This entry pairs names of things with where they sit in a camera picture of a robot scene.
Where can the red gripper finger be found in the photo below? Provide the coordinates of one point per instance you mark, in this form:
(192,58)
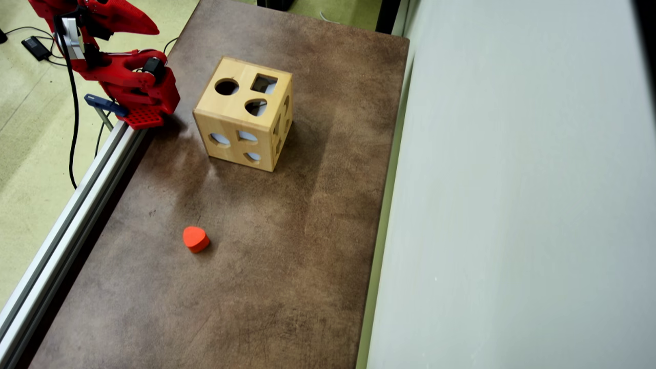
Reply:
(130,20)

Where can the red robot arm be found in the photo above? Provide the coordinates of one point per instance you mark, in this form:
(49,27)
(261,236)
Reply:
(128,87)

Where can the wooden shape sorter box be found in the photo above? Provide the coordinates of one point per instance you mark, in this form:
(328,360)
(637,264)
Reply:
(225,110)

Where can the black power adapter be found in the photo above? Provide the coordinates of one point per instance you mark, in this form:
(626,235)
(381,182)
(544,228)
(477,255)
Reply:
(36,47)

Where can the blue clamp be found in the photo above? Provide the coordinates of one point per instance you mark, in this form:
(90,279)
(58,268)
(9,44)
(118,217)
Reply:
(102,102)

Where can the black furniture base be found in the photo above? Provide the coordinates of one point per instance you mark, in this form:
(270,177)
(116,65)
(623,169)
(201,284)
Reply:
(277,4)

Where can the orange rounded triangle block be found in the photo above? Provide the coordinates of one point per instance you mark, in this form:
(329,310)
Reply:
(196,238)

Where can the brown mat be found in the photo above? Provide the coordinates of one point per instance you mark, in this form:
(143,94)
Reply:
(307,230)

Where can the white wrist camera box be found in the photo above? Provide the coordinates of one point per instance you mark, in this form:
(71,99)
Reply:
(72,38)

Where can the aluminium profile rail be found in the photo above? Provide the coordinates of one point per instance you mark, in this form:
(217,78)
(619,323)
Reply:
(66,225)

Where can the dark vertical post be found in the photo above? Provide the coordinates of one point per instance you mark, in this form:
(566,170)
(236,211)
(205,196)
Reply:
(387,15)

